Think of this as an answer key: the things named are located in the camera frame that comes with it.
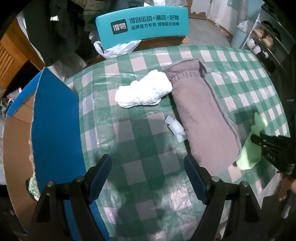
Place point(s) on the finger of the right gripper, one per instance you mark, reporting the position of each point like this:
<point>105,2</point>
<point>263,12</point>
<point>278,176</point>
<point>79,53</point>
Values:
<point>268,142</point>

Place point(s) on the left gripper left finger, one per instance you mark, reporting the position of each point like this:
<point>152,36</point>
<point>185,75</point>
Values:
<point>96,177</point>

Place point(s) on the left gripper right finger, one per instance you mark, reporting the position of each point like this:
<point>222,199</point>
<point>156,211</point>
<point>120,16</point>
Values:
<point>199,178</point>

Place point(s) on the light green foam sheet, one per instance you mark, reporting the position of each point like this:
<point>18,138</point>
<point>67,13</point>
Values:
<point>251,153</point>

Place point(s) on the grey fleece cloth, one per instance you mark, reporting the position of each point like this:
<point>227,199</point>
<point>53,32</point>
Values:
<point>213,138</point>

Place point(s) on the white plastic bag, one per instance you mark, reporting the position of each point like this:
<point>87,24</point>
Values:
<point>147,91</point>
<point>118,50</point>

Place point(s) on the person right hand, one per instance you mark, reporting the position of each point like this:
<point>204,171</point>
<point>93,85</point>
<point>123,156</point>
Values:
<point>288,183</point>

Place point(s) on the green white checkered tablecloth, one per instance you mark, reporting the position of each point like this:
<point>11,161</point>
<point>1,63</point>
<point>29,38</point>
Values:
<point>148,195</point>

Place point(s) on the open cardboard box blue rim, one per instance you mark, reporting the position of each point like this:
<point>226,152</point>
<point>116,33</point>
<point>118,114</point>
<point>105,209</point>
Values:
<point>42,136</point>

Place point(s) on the shoe rack with shoes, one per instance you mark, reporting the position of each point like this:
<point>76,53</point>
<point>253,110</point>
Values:
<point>269,40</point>

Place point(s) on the light blue trash bin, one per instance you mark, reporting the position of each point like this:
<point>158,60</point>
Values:
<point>240,35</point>

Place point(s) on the white plastic bag under lid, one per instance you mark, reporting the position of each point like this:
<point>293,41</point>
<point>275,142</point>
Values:
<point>118,50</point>

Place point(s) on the brown cardboard box on floor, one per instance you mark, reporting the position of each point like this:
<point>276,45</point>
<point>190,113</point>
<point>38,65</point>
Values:
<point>162,42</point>

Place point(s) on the teal shoe box lid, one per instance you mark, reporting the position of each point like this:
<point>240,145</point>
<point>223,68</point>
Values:
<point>142,23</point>

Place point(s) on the wooden louvered wardrobe door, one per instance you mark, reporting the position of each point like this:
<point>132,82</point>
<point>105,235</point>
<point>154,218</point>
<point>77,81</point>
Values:
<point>16,50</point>

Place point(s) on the black hanging jacket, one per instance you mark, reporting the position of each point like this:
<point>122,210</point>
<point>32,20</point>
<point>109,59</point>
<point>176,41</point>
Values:
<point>56,28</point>

